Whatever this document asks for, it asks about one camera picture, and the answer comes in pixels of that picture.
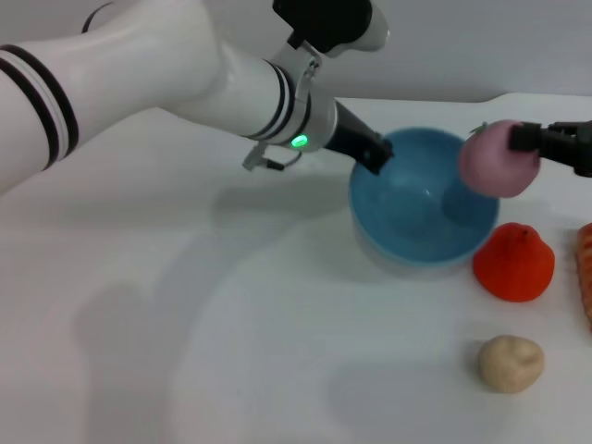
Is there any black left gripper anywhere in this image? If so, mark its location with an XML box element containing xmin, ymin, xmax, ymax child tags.
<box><xmin>322</xmin><ymin>100</ymin><xmax>395</xmax><ymax>177</ymax></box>

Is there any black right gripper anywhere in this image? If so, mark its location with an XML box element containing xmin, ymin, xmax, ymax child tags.
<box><xmin>508</xmin><ymin>118</ymin><xmax>592</xmax><ymax>179</ymax></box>

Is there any pink peach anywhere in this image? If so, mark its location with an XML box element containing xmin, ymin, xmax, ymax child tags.
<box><xmin>457</xmin><ymin>118</ymin><xmax>542</xmax><ymax>200</ymax></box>

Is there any blue bowl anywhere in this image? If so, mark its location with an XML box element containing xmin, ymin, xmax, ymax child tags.
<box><xmin>348</xmin><ymin>127</ymin><xmax>501</xmax><ymax>269</ymax></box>

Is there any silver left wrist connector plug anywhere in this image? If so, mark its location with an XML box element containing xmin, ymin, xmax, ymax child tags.
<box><xmin>241</xmin><ymin>143</ymin><xmax>302</xmax><ymax>173</ymax></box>

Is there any orange red fruit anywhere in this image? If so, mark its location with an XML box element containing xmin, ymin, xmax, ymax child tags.
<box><xmin>472</xmin><ymin>222</ymin><xmax>556</xmax><ymax>304</ymax></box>

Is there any orange striped food piece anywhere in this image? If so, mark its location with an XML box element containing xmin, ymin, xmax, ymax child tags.
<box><xmin>573</xmin><ymin>222</ymin><xmax>592</xmax><ymax>335</ymax></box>

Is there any beige potato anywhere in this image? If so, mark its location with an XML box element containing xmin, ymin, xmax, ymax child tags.
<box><xmin>477</xmin><ymin>334</ymin><xmax>546</xmax><ymax>396</ymax></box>

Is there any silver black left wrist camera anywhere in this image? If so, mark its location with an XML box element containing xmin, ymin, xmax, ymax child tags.
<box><xmin>271</xmin><ymin>0</ymin><xmax>390</xmax><ymax>60</ymax></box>

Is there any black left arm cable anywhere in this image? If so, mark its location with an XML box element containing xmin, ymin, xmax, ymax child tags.
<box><xmin>80</xmin><ymin>1</ymin><xmax>116</xmax><ymax>34</ymax></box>

